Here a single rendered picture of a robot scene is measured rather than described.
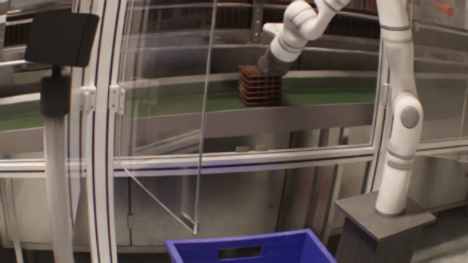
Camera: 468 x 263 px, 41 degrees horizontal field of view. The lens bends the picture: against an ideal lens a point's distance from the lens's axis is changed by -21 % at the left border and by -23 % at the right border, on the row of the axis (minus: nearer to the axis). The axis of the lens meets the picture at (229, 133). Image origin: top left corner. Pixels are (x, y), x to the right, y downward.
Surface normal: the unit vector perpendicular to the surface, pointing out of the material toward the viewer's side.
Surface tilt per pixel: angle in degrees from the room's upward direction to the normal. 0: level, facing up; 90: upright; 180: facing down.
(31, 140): 90
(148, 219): 90
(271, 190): 90
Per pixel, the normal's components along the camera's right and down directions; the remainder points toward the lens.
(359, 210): 0.09, -0.92
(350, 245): -0.89, 0.09
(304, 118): 0.32, 0.38
